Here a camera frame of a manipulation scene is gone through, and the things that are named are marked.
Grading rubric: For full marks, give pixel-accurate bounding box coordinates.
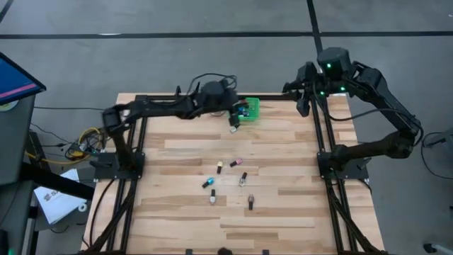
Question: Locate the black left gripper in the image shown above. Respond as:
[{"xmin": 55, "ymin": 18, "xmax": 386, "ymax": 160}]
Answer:
[{"xmin": 224, "ymin": 90, "xmax": 248, "ymax": 129}]

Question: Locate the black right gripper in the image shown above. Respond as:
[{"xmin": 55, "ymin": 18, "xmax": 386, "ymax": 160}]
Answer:
[{"xmin": 282, "ymin": 62, "xmax": 319, "ymax": 118}]

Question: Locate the green plastic mesh basket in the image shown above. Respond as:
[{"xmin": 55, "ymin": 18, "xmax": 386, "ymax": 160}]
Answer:
[{"xmin": 236, "ymin": 97, "xmax": 261, "ymax": 123}]

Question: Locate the black metal beam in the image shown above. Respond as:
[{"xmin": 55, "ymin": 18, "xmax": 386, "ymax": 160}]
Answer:
[{"xmin": 21, "ymin": 162, "xmax": 95, "ymax": 201}]

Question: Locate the white printed carton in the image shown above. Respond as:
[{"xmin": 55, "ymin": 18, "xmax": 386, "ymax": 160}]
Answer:
[{"xmin": 33, "ymin": 169, "xmax": 88, "ymax": 226}]

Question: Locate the grey cabinet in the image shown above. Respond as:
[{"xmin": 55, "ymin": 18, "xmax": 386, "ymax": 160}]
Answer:
[{"xmin": 0, "ymin": 95, "xmax": 36, "ymax": 185}]

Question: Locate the blue screen monitor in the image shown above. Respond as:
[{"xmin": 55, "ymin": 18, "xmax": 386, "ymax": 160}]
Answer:
[{"xmin": 0, "ymin": 52, "xmax": 47, "ymax": 106}]

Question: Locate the black aluminium table frame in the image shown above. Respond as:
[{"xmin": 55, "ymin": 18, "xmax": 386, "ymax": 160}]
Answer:
[{"xmin": 81, "ymin": 92, "xmax": 386, "ymax": 255}]

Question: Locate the yellow cable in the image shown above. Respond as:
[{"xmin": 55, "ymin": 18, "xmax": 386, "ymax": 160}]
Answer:
[{"xmin": 24, "ymin": 126, "xmax": 103, "ymax": 166}]

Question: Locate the black floor cable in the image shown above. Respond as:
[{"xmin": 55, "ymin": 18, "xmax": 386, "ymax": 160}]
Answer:
[{"xmin": 420, "ymin": 130, "xmax": 453, "ymax": 180}]

